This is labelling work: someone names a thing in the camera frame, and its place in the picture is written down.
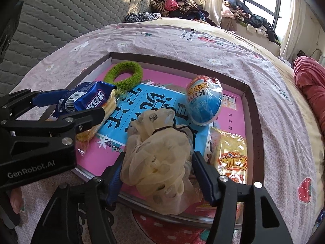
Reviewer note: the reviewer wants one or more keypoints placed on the beige mesh scrunchie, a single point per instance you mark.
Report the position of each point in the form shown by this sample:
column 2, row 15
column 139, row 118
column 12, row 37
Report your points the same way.
column 158, row 161

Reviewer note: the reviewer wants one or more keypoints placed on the blue red surprise egg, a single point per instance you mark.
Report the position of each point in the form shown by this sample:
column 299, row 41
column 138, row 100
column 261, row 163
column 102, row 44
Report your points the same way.
column 203, row 99

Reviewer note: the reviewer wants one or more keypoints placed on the dark shallow box tray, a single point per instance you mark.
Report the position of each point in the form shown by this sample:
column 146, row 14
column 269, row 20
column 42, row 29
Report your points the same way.
column 158, row 89

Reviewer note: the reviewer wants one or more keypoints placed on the right cream curtain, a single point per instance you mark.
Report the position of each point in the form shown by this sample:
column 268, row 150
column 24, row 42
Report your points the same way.
column 293, row 13

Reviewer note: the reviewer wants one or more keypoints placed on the person's hand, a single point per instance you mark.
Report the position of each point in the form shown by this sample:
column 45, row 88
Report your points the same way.
column 17, row 200

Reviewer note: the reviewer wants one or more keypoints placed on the clothes pile on windowsill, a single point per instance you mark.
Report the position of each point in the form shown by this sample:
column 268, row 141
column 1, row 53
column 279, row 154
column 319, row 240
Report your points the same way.
column 236, row 12

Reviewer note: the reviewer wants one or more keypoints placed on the pink quilt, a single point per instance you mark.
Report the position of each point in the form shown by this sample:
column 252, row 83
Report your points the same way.
column 309, row 78

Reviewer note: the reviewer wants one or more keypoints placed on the pink blue book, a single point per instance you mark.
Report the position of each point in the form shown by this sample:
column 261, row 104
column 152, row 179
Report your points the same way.
column 125, row 67

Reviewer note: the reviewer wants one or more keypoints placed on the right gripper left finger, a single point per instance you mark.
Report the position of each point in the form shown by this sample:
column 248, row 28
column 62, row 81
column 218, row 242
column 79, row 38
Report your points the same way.
column 59, row 222

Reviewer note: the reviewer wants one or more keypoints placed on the clothes pile by headboard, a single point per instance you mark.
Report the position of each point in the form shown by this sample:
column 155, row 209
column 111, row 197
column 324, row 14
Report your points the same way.
column 183, row 9

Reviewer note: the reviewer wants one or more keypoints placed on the yellow rice cracker pack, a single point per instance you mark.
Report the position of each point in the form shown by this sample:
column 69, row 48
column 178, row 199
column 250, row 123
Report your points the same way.
column 89, row 129

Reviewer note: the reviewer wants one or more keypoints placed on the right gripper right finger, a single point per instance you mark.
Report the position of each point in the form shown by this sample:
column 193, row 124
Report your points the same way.
column 262, row 221

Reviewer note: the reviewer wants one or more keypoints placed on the blue snack packet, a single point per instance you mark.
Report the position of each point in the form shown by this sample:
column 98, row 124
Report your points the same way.
column 87, row 95

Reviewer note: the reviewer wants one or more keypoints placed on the pink printed bed sheet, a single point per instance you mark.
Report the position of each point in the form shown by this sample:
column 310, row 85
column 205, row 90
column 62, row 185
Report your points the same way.
column 293, row 146

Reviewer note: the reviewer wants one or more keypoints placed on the dark patterned cloth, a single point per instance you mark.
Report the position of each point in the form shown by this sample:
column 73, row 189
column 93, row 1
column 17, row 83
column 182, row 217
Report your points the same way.
column 141, row 17

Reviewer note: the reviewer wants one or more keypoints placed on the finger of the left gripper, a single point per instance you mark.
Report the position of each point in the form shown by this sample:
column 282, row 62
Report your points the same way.
column 46, row 98

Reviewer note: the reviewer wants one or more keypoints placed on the grey quilted headboard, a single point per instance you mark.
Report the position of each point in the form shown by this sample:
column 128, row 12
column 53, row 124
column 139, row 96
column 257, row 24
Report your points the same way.
column 45, row 26

